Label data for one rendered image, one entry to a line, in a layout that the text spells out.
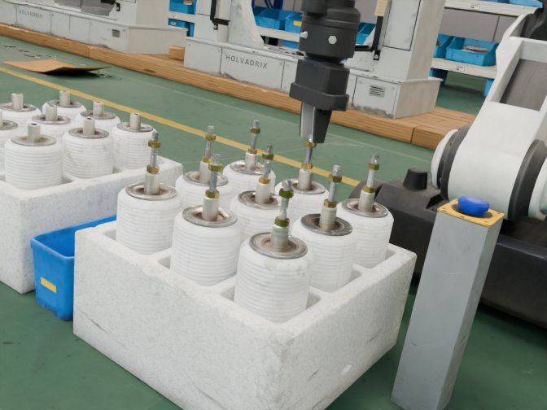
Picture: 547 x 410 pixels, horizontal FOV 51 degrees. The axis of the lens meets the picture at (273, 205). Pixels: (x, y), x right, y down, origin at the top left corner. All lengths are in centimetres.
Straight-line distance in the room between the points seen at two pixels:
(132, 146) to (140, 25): 293
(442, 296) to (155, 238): 41
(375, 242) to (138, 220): 36
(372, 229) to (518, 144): 29
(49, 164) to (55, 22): 363
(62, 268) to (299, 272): 42
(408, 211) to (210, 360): 59
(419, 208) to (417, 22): 182
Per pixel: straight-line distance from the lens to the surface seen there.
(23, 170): 107
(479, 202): 79
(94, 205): 112
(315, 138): 92
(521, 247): 114
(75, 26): 448
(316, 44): 89
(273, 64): 323
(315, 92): 89
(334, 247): 78
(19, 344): 97
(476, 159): 100
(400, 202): 120
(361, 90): 295
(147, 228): 83
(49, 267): 100
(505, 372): 109
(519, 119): 105
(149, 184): 85
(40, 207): 105
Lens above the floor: 54
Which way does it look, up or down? 20 degrees down
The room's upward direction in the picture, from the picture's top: 8 degrees clockwise
